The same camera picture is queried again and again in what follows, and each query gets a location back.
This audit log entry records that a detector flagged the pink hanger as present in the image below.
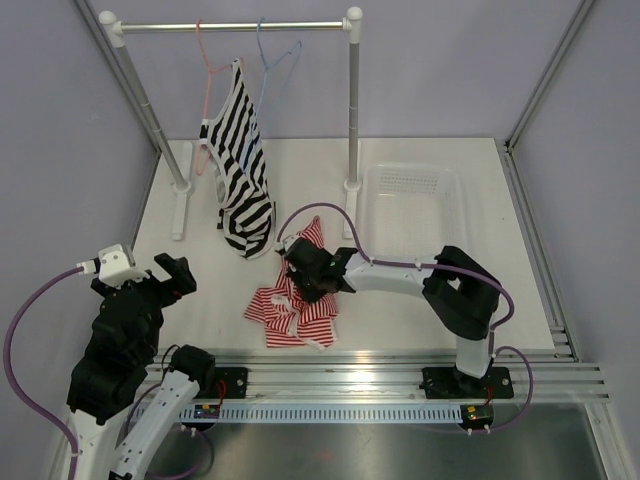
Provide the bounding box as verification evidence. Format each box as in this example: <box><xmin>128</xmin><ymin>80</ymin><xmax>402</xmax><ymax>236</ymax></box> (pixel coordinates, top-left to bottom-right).
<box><xmin>195</xmin><ymin>18</ymin><xmax>232</xmax><ymax>176</ymax></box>

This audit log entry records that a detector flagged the silver white clothes rack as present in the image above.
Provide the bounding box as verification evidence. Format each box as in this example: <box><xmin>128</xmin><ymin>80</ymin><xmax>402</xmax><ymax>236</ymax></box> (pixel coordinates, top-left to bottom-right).
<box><xmin>98</xmin><ymin>7</ymin><xmax>363</xmax><ymax>241</ymax></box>

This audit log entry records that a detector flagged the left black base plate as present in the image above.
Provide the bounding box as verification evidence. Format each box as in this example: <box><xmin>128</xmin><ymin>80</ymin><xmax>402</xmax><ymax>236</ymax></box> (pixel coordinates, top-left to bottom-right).
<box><xmin>211</xmin><ymin>367</ymin><xmax>249</xmax><ymax>400</ymax></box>

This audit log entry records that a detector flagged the red white striped tank top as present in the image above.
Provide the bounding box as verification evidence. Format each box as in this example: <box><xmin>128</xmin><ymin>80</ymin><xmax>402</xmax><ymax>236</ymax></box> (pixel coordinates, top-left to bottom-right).
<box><xmin>243</xmin><ymin>215</ymin><xmax>344</xmax><ymax>352</ymax></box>

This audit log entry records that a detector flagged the black white striped tank top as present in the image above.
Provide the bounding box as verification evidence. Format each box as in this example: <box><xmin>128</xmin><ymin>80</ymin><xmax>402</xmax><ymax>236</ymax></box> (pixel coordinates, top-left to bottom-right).
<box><xmin>199</xmin><ymin>59</ymin><xmax>276</xmax><ymax>260</ymax></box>

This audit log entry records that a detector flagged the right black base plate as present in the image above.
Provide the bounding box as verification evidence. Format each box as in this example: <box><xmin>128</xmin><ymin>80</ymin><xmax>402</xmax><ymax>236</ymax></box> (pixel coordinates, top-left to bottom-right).
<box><xmin>420</xmin><ymin>366</ymin><xmax>514</xmax><ymax>400</ymax></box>

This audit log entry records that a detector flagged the white slotted cable duct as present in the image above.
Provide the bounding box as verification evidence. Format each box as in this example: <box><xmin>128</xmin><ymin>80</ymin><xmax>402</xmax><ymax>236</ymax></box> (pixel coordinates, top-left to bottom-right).
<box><xmin>178</xmin><ymin>403</ymin><xmax>462</xmax><ymax>424</ymax></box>

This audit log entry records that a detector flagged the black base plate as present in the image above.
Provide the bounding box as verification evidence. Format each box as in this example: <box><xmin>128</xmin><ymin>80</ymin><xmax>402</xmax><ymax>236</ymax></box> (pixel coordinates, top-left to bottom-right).
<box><xmin>211</xmin><ymin>367</ymin><xmax>249</xmax><ymax>400</ymax></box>
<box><xmin>420</xmin><ymin>366</ymin><xmax>514</xmax><ymax>400</ymax></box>

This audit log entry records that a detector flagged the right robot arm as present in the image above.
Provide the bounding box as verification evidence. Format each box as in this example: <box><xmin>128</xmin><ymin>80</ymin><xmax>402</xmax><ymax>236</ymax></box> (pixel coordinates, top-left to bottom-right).
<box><xmin>279</xmin><ymin>237</ymin><xmax>502</xmax><ymax>399</ymax></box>

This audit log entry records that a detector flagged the blue hanger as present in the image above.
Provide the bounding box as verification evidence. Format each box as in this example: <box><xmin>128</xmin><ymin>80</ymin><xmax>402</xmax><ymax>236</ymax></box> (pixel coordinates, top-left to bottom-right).
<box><xmin>239</xmin><ymin>17</ymin><xmax>303</xmax><ymax>171</ymax></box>

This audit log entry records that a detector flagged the white plastic basket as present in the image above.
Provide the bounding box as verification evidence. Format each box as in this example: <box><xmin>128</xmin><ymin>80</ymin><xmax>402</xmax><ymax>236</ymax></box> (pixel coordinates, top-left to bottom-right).
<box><xmin>358</xmin><ymin>163</ymin><xmax>469</xmax><ymax>260</ymax></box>

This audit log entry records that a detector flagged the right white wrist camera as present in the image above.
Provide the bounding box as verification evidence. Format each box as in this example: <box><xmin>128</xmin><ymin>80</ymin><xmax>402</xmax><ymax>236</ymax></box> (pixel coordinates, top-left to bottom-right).
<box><xmin>275</xmin><ymin>234</ymin><xmax>300</xmax><ymax>257</ymax></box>

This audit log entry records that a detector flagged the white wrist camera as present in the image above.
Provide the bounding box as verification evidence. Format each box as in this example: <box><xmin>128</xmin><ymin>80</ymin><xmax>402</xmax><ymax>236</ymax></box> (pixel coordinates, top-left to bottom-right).
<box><xmin>76</xmin><ymin>244</ymin><xmax>150</xmax><ymax>289</ymax></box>
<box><xmin>275</xmin><ymin>234</ymin><xmax>300</xmax><ymax>257</ymax></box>

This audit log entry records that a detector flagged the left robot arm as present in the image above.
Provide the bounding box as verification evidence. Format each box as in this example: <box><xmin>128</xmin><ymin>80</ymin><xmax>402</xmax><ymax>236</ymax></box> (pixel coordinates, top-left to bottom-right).
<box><xmin>67</xmin><ymin>245</ymin><xmax>216</xmax><ymax>479</ymax></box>

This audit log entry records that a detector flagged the aluminium mounting rail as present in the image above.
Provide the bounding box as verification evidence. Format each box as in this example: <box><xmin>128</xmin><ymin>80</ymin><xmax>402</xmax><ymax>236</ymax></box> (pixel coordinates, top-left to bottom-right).
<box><xmin>160</xmin><ymin>324</ymin><xmax>610</xmax><ymax>403</ymax></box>

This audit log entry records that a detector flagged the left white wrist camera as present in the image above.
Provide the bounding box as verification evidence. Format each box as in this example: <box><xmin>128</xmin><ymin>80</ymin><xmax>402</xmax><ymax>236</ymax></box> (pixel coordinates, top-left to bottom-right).
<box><xmin>76</xmin><ymin>244</ymin><xmax>150</xmax><ymax>289</ymax></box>

